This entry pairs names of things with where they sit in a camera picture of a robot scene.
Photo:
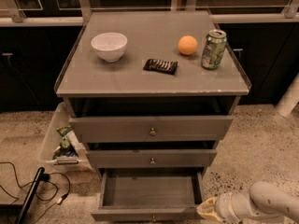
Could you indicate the black flat bar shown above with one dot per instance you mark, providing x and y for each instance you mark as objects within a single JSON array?
[{"x": 30, "y": 196}]

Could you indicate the orange fruit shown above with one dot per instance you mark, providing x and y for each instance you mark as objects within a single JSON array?
[{"x": 187, "y": 45}]

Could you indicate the green snack bag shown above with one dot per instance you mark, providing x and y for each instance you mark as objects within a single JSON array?
[{"x": 65, "y": 148}]

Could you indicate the white cylindrical post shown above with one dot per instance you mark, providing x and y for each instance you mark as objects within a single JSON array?
[{"x": 289, "y": 99}]

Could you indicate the grey top drawer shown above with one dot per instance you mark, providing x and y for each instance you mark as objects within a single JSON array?
[{"x": 150, "y": 129}]

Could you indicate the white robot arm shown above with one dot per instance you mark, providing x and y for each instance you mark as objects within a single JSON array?
[{"x": 277, "y": 205}]

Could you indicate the grey middle drawer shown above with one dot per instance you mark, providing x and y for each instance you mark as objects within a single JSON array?
[{"x": 151, "y": 158}]

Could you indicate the black snack packet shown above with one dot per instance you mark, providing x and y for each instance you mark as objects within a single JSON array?
[{"x": 161, "y": 66}]

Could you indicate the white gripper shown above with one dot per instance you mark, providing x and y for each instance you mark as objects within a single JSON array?
[{"x": 222, "y": 205}]

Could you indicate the green soda can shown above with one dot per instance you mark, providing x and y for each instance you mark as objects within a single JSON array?
[{"x": 213, "y": 49}]

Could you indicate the white ceramic bowl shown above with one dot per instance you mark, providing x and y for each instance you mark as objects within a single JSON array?
[{"x": 110, "y": 46}]

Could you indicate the grey bottom drawer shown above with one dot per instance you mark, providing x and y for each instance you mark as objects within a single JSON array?
[{"x": 149, "y": 194}]

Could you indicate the grey drawer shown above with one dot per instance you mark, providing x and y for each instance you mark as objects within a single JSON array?
[
  {"x": 151, "y": 158},
  {"x": 150, "y": 129},
  {"x": 149, "y": 194}
]

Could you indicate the grey drawer cabinet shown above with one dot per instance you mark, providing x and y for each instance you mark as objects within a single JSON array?
[{"x": 92, "y": 87}]

